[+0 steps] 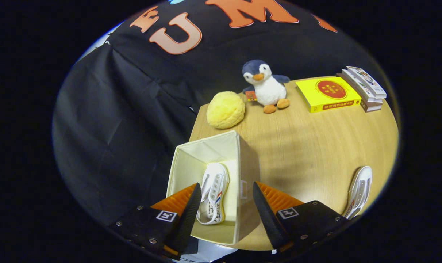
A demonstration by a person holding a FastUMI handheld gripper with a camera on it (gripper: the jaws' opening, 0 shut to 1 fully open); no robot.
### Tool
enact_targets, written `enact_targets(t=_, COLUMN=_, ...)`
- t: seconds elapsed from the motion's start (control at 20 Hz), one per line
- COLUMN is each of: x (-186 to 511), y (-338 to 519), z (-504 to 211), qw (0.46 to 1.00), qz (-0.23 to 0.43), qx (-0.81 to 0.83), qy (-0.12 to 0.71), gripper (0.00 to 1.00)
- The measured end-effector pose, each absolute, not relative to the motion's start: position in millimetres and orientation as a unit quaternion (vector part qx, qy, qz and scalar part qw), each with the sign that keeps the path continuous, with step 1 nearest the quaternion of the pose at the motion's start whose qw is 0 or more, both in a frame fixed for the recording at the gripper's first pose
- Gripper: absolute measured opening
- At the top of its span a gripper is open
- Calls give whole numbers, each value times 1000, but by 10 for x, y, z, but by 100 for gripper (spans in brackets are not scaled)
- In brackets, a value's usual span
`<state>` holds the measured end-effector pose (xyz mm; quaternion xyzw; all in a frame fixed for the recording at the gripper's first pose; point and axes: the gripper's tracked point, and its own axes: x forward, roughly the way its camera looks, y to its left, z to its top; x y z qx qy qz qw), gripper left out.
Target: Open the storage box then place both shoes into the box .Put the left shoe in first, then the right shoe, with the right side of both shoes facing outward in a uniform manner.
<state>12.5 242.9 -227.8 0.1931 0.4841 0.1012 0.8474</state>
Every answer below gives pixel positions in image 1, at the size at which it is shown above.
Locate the cream fabric storage box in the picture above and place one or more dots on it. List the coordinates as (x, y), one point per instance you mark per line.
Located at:
(191, 160)

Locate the white illustrated cover book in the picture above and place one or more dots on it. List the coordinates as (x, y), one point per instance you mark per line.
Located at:
(366, 81)

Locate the penguin plush toy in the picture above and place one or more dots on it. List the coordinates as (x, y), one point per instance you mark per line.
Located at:
(268, 91)

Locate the white canvas shoe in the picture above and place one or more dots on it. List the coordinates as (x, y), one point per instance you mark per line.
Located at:
(361, 186)
(215, 186)

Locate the brown thick book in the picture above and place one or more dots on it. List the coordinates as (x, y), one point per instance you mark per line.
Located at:
(370, 107)

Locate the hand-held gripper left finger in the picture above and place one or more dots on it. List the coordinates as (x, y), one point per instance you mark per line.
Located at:
(189, 215)

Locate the thin white book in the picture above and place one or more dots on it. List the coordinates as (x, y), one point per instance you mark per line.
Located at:
(356, 87)

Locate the yellow book with red circle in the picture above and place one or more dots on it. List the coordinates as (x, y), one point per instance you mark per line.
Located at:
(330, 95)

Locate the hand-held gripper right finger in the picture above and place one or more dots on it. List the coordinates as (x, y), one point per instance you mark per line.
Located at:
(266, 215)

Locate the yellow round bread plush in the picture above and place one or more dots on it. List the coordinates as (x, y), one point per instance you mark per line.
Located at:
(225, 109)

